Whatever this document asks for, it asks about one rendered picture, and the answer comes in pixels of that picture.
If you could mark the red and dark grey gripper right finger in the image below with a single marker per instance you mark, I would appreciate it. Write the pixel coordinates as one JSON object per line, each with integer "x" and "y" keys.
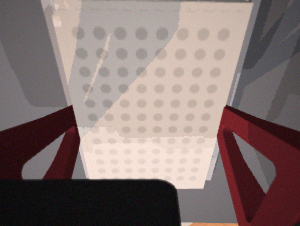
{"x": 279, "y": 144}

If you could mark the black thermal cycler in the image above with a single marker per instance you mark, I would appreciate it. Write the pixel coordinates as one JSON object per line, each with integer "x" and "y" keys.
{"x": 266, "y": 84}

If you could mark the cream well plate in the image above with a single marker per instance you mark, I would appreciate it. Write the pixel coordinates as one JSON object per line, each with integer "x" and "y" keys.
{"x": 148, "y": 81}

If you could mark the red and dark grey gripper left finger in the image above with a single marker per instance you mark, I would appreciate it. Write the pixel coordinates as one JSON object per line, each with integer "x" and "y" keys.
{"x": 21, "y": 143}

